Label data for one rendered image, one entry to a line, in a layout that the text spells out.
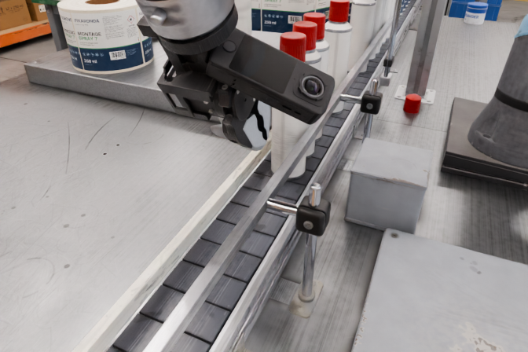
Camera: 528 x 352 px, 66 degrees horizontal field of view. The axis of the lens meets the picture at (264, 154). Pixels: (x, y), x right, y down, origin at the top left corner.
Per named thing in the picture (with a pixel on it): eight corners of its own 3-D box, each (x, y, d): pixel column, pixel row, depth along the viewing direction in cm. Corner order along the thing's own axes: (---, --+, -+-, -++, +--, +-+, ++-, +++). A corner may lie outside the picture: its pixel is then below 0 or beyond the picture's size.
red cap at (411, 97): (421, 113, 89) (424, 99, 88) (405, 113, 89) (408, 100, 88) (416, 107, 92) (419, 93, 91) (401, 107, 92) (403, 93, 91)
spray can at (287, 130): (278, 159, 64) (281, 27, 53) (309, 166, 62) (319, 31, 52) (265, 176, 60) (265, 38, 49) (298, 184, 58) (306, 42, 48)
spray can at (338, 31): (320, 102, 83) (329, -5, 72) (346, 106, 81) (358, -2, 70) (313, 112, 78) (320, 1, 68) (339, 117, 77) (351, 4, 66)
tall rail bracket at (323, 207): (265, 273, 51) (266, 163, 42) (322, 291, 48) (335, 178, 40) (255, 291, 48) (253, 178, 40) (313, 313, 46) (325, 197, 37)
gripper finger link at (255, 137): (228, 138, 53) (205, 94, 45) (269, 148, 51) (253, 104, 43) (218, 158, 52) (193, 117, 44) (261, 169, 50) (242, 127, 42)
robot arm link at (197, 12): (236, -63, 31) (191, 12, 27) (251, -13, 35) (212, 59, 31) (155, -66, 33) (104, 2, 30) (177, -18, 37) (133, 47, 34)
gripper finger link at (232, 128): (248, 122, 48) (228, 74, 40) (262, 125, 47) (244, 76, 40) (233, 155, 46) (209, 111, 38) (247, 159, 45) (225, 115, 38)
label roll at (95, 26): (112, 44, 116) (102, -10, 108) (169, 54, 109) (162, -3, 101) (54, 66, 101) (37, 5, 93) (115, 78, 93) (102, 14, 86)
